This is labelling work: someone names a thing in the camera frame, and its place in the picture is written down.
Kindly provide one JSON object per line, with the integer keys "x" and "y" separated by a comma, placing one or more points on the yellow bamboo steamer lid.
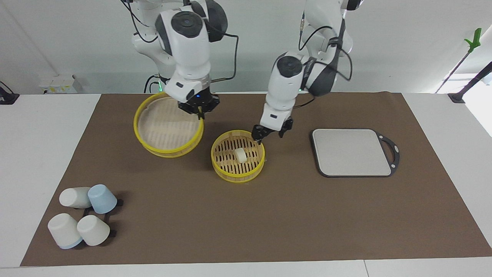
{"x": 165, "y": 127}

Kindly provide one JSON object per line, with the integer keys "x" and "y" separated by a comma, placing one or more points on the green clip on pole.
{"x": 473, "y": 40}

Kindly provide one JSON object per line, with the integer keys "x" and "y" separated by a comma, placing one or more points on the white grey-rimmed cutting board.
{"x": 349, "y": 152}

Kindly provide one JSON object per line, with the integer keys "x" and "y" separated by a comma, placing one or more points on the black table clamp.
{"x": 7, "y": 98}

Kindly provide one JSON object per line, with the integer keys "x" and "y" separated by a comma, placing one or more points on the black angled stand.
{"x": 467, "y": 88}

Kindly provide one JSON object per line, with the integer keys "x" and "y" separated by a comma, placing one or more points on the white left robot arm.
{"x": 284, "y": 84}

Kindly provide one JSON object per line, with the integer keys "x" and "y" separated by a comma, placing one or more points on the cream steamed bun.
{"x": 240, "y": 155}

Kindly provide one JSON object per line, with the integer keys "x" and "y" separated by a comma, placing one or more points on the light blue plastic cup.
{"x": 102, "y": 198}

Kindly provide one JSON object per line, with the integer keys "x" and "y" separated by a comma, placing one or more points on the brown table mat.
{"x": 269, "y": 223}

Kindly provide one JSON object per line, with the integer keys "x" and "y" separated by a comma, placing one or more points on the black cup rack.
{"x": 115, "y": 202}

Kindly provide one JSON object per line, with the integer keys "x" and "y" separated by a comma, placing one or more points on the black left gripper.
{"x": 275, "y": 129}

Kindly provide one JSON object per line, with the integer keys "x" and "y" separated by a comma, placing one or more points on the white plastic cup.
{"x": 92, "y": 231}
{"x": 63, "y": 231}
{"x": 73, "y": 197}

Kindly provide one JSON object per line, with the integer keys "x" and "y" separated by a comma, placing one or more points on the yellow bamboo steamer basket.
{"x": 226, "y": 173}

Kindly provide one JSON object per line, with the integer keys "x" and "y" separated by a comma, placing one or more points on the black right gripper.
{"x": 200, "y": 100}

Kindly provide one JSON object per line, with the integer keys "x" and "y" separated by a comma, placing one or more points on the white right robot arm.
{"x": 188, "y": 42}

